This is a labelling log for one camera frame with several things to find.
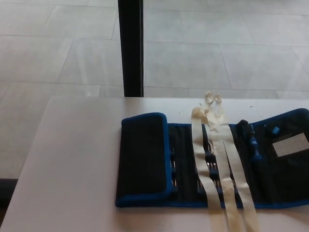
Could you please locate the small blue bit adapter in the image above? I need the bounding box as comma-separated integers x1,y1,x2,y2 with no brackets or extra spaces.
264,124,280,136

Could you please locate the white label card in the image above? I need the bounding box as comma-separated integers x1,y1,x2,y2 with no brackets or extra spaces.
272,134,309,158

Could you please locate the blue black screwdriver handle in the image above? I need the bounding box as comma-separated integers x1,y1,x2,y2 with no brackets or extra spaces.
236,119,264,168

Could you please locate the wide beige tape strip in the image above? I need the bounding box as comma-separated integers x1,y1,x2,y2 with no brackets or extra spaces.
191,107,227,232

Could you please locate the black blue-trimmed toolkit pouch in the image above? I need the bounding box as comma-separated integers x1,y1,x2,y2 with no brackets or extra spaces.
115,108,309,209

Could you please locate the black vertical pillar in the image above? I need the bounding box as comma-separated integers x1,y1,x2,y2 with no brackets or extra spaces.
117,0,145,98

